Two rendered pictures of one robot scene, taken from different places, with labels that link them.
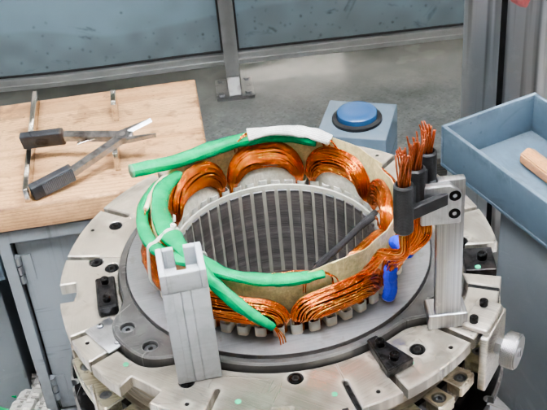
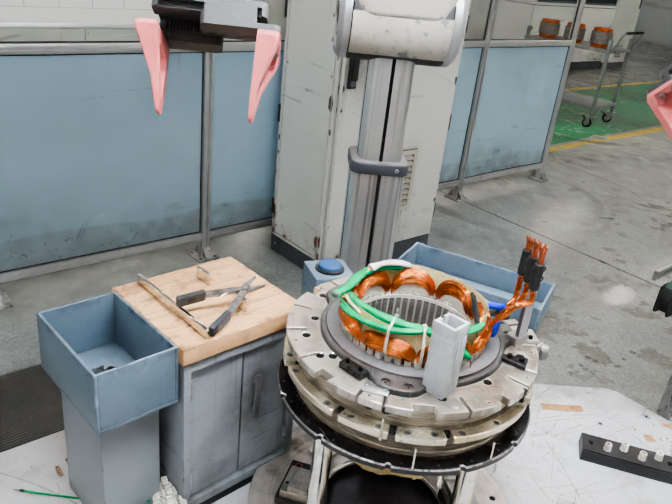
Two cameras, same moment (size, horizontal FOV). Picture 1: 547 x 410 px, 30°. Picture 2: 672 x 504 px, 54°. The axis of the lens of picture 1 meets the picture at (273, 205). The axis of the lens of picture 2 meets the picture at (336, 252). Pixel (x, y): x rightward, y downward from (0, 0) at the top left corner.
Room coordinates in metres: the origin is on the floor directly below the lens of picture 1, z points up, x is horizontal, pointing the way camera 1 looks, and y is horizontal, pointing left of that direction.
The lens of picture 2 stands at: (0.09, 0.55, 1.53)
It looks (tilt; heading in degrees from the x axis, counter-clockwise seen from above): 25 degrees down; 320
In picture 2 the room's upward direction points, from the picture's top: 7 degrees clockwise
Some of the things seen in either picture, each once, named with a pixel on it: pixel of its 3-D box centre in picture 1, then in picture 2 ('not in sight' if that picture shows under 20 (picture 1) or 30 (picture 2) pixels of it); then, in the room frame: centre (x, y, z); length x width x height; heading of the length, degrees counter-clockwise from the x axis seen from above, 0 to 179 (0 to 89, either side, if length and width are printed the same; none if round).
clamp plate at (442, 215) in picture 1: (440, 203); not in sight; (0.48, -0.10, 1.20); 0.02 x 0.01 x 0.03; 91
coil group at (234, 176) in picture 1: (264, 167); (373, 286); (0.65, 0.00, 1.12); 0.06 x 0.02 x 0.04; 99
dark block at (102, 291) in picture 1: (106, 294); (353, 367); (0.54, 0.12, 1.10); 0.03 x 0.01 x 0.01; 8
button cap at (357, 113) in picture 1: (356, 113); (330, 265); (0.86, -0.09, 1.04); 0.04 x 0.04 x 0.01
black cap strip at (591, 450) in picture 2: not in sight; (625, 457); (0.43, -0.44, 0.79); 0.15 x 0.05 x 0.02; 35
